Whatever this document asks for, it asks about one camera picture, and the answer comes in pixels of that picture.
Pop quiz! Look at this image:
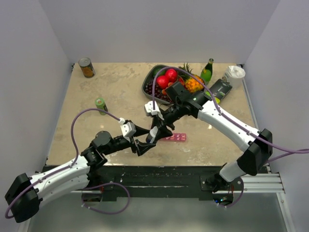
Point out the dark purple grape bunch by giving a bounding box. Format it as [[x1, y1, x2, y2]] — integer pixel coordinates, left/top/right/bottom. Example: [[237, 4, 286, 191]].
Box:
[[142, 81, 172, 104]]

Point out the grey fruit tray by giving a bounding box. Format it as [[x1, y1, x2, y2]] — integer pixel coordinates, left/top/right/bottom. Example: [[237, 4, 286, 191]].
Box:
[[141, 64, 207, 105]]

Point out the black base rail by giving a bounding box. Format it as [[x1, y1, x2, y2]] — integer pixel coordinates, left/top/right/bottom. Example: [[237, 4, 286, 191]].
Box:
[[85, 165, 242, 202]]

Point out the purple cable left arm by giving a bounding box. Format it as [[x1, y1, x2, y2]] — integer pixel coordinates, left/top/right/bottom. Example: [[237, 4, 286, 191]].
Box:
[[4, 108, 121, 219]]

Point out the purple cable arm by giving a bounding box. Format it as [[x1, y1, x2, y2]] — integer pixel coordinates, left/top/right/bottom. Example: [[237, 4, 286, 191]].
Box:
[[4, 108, 121, 219], [152, 66, 309, 164]]

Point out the pink weekly pill organizer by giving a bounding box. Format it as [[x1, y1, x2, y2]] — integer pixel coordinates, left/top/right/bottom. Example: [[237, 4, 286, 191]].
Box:
[[161, 133, 187, 142]]

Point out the orange label tin can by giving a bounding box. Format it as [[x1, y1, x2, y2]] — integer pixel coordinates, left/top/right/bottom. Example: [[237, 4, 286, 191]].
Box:
[[78, 58, 95, 78]]

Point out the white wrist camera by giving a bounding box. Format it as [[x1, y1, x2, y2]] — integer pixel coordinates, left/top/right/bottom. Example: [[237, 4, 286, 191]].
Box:
[[118, 118, 136, 142], [144, 101, 161, 116]]

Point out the green glass bottle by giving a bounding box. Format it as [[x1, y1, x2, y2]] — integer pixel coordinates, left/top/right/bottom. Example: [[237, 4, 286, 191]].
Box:
[[200, 58, 214, 85]]

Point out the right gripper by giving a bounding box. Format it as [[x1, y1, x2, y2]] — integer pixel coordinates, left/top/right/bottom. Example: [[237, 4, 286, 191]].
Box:
[[152, 101, 185, 140]]

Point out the white pill bottle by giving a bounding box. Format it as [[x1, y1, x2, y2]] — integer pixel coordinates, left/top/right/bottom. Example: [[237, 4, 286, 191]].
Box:
[[146, 126, 158, 144]]

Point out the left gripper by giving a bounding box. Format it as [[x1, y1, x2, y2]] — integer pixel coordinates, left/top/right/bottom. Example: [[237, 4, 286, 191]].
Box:
[[103, 124, 155, 155]]

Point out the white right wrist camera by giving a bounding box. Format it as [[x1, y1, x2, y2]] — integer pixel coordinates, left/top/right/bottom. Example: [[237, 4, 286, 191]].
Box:
[[144, 101, 161, 116]]

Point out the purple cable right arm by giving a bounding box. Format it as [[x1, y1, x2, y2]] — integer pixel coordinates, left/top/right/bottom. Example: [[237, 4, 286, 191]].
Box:
[[152, 66, 309, 164]]

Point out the green lime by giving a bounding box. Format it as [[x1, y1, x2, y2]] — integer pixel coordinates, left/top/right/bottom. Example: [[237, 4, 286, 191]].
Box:
[[153, 67, 166, 77]]

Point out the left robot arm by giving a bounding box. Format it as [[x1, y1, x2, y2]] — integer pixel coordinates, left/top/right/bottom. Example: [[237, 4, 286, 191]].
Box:
[[5, 121, 158, 223]]

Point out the red apple upper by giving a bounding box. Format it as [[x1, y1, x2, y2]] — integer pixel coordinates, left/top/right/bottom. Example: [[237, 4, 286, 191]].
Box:
[[165, 69, 178, 83]]

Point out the black green razor box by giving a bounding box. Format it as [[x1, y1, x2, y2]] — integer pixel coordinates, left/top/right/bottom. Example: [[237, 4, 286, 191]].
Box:
[[210, 79, 232, 104]]

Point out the small green can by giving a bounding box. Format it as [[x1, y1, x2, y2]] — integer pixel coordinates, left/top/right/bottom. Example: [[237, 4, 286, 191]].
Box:
[[95, 98, 108, 115]]

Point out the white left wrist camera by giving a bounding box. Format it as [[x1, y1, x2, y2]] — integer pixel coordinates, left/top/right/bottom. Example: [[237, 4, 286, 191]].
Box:
[[118, 118, 136, 142]]

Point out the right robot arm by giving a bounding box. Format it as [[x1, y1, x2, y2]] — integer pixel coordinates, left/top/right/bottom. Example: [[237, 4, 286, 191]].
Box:
[[144, 83, 272, 190]]

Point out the orange artificial pineapple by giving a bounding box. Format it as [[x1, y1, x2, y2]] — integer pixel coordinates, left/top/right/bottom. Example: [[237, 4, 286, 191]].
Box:
[[178, 63, 204, 94]]

